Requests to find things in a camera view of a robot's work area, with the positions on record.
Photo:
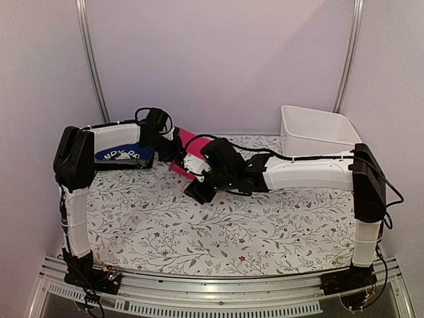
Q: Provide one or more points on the front aluminium rail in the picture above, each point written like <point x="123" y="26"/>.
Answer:
<point x="144" y="294"/>

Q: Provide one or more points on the blue t-shirt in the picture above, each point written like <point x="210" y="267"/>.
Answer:
<point x="125" y="152"/>

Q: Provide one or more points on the folded black garment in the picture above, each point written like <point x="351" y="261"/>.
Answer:
<point x="124" y="164"/>

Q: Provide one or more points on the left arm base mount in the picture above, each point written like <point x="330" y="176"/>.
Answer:
<point x="105" y="280"/>

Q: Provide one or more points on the white plastic laundry bin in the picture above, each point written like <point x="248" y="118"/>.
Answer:
<point x="307" y="132"/>

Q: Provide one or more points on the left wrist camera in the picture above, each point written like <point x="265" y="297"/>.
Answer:
<point x="159" y="121"/>

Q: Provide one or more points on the pink garment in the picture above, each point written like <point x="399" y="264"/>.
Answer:
<point x="193" y="149"/>

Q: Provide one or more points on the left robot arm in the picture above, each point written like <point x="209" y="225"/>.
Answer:
<point x="86" y="172"/>

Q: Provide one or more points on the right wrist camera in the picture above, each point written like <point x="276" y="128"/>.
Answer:
<point x="218" y="156"/>

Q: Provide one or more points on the aluminium frame post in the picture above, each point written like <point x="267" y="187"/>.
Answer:
<point x="83" y="22"/>
<point x="356" y="21"/>

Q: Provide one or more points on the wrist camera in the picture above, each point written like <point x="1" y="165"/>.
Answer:
<point x="218" y="156"/>
<point x="159" y="121"/>

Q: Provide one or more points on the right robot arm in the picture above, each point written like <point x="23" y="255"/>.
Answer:
<point x="356" y="171"/>

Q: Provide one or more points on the right aluminium frame post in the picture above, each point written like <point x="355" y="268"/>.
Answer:
<point x="356" y="21"/>

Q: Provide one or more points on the left aluminium frame post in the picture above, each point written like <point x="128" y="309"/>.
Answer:
<point x="83" y="22"/>

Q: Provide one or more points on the floral tablecloth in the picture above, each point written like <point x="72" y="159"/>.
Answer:
<point x="289" y="231"/>

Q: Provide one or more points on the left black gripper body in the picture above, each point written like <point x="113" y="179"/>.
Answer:
<point x="167" y="151"/>

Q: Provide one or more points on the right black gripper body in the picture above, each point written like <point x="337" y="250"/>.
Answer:
<point x="199" y="191"/>

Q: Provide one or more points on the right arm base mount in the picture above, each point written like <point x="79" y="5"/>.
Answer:
<point x="355" y="285"/>

